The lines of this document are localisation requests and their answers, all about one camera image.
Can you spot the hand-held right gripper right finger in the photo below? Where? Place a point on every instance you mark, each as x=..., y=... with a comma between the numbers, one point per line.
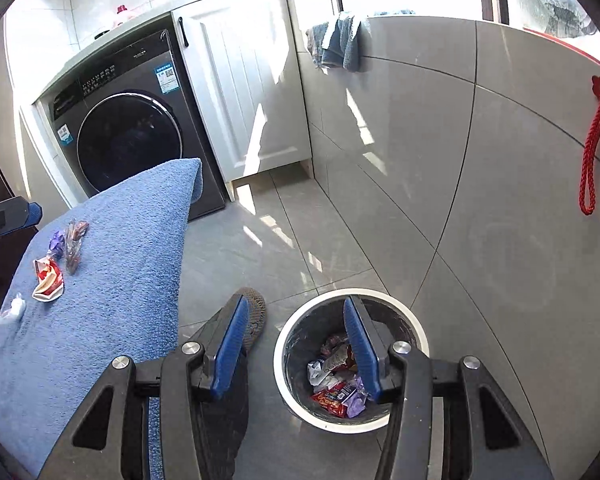
x=362, y=350

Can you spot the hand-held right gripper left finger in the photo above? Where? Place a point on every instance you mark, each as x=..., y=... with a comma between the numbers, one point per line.
x=228, y=350

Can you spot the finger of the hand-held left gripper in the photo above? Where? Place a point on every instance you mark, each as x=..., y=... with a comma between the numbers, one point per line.
x=15, y=212

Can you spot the red snack packet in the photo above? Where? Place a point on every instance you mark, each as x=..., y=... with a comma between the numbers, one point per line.
x=330, y=400

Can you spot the round black trash can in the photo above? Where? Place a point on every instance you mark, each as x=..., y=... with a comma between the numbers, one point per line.
x=300, y=370

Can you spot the brown slipper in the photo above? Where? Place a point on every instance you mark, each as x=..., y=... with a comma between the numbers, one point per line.
x=256, y=320

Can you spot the clear candy wrapper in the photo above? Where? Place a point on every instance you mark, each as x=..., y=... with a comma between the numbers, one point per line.
x=75, y=245

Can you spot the red white wrapper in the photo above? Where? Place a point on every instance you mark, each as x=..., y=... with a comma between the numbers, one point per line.
x=47, y=280

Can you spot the white crumpled tissue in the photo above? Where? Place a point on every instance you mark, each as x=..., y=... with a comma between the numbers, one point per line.
x=12, y=311

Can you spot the blue terry towel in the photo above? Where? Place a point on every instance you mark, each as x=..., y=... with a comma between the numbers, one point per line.
x=115, y=285

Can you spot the dark grey washing machine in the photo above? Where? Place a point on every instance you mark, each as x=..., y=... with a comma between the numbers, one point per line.
x=130, y=130

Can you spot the pink detergent bottle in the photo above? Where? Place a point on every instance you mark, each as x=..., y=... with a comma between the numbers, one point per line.
x=122, y=14

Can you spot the white cabinet door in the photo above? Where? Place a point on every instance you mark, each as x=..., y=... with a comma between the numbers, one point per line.
x=250, y=85

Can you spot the blue terry cloth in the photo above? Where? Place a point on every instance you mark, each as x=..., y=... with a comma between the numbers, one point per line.
x=347, y=40

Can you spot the grey blue cloth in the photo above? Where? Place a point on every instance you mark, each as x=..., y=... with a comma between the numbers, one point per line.
x=317, y=42

